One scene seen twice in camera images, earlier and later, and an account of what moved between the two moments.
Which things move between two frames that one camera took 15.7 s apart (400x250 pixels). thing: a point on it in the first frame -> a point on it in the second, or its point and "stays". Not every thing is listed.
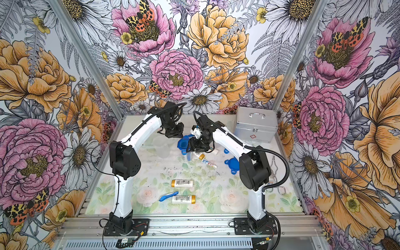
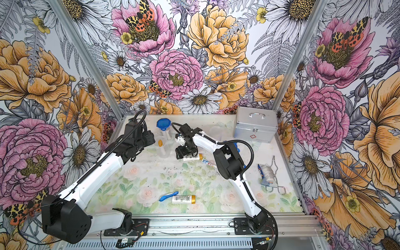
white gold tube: (184, 199) stays
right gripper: (192, 142) -> (180, 152)
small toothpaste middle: (205, 161) stays
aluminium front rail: (189, 232) stays
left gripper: (177, 134) -> (149, 137)
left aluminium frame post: (87, 59) stays
